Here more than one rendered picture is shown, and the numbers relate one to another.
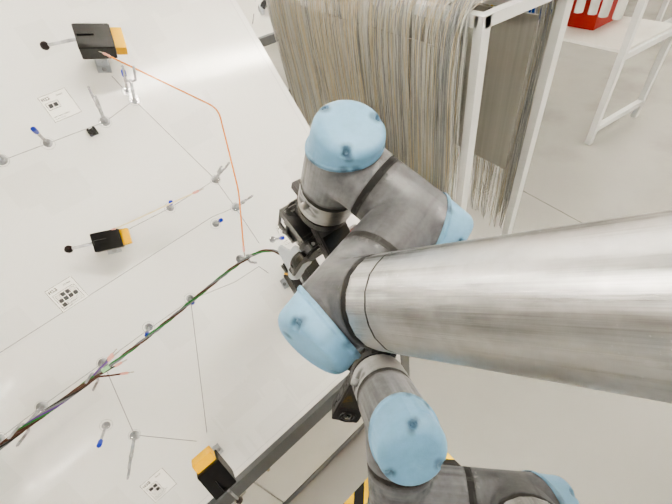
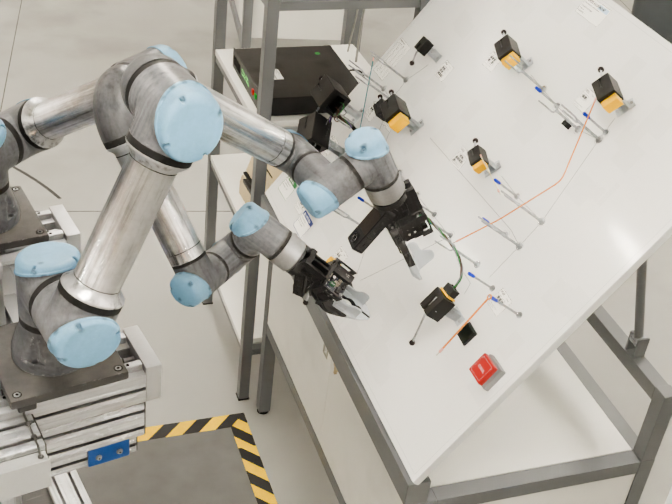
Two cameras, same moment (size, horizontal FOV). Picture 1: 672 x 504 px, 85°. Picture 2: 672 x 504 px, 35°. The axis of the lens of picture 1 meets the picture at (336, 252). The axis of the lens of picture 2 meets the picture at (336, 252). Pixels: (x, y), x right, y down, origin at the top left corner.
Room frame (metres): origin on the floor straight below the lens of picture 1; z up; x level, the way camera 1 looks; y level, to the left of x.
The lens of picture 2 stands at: (0.56, -1.79, 2.51)
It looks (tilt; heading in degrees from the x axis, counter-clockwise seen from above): 34 degrees down; 98
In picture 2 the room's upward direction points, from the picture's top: 7 degrees clockwise
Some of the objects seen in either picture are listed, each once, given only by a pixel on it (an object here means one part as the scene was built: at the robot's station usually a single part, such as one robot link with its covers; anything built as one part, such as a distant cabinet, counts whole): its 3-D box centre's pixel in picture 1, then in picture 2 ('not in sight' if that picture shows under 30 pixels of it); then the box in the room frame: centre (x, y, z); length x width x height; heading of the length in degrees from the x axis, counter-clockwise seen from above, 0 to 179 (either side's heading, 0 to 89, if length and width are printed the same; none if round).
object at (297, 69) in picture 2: not in sight; (296, 79); (-0.06, 1.15, 1.09); 0.35 x 0.33 x 0.07; 121
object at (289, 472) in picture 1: (338, 417); (363, 464); (0.42, 0.11, 0.60); 0.55 x 0.03 x 0.39; 121
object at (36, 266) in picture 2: not in sight; (50, 282); (-0.17, -0.35, 1.33); 0.13 x 0.12 x 0.14; 135
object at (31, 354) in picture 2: not in sight; (51, 330); (-0.17, -0.35, 1.21); 0.15 x 0.15 x 0.10
